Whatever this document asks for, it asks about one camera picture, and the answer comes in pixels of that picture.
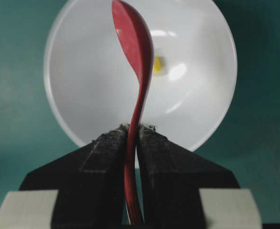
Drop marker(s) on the red plastic spoon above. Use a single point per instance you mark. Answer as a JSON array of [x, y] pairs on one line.
[[136, 42]]

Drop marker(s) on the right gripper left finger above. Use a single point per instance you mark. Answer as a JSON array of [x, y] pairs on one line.
[[90, 183]]

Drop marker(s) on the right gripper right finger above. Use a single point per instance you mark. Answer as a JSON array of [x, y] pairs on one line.
[[171, 177]]

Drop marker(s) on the white ceramic bowl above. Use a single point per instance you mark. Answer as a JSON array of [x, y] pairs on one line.
[[92, 89]]

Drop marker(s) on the yellow hexagonal prism block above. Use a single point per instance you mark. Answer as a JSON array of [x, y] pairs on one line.
[[158, 67]]

